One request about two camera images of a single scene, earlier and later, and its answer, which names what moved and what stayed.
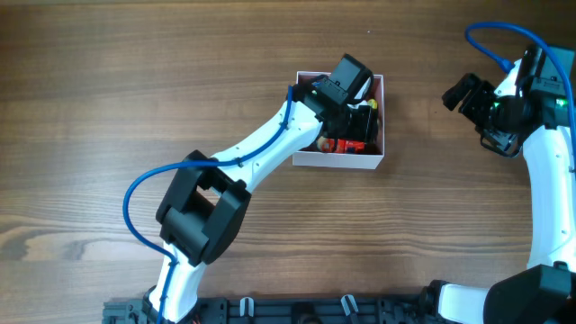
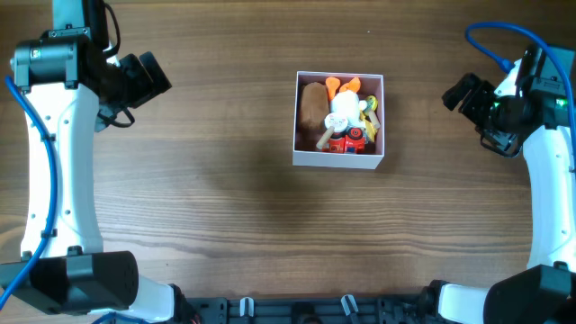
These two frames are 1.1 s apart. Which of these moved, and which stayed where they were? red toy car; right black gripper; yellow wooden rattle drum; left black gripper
Moved: left black gripper
Stayed: yellow wooden rattle drum; right black gripper; red toy car
